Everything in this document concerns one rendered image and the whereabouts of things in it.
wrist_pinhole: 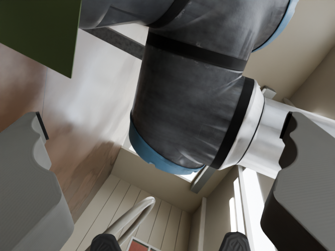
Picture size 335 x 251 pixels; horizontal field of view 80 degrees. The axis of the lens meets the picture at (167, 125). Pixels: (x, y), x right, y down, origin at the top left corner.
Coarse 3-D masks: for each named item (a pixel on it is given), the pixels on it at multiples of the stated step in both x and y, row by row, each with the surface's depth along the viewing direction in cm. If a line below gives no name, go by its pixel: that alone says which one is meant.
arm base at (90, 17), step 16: (96, 0) 15; (112, 0) 15; (128, 0) 16; (144, 0) 17; (160, 0) 18; (176, 0) 19; (80, 16) 17; (96, 16) 17; (112, 16) 19; (128, 16) 20; (144, 16) 20; (160, 16) 21
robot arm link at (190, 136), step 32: (160, 64) 25; (192, 64) 24; (160, 96) 26; (192, 96) 25; (224, 96) 26; (256, 96) 26; (160, 128) 28; (192, 128) 26; (224, 128) 25; (256, 128) 26; (160, 160) 30; (192, 160) 30; (224, 160) 27; (256, 160) 27
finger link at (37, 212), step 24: (24, 120) 9; (0, 144) 8; (24, 144) 8; (0, 168) 7; (24, 168) 7; (48, 168) 9; (0, 192) 6; (24, 192) 6; (48, 192) 6; (0, 216) 5; (24, 216) 5; (48, 216) 5; (0, 240) 5; (24, 240) 5; (48, 240) 5
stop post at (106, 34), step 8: (88, 32) 126; (96, 32) 125; (104, 32) 125; (112, 32) 124; (104, 40) 126; (112, 40) 125; (120, 40) 125; (128, 40) 124; (120, 48) 126; (128, 48) 125; (136, 48) 125; (144, 48) 124; (136, 56) 126
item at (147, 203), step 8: (144, 200) 74; (152, 200) 79; (136, 208) 68; (144, 208) 72; (128, 216) 64; (144, 216) 96; (112, 224) 62; (120, 224) 62; (136, 224) 98; (104, 232) 60; (112, 232) 60; (128, 232) 98; (120, 240) 98; (88, 248) 57
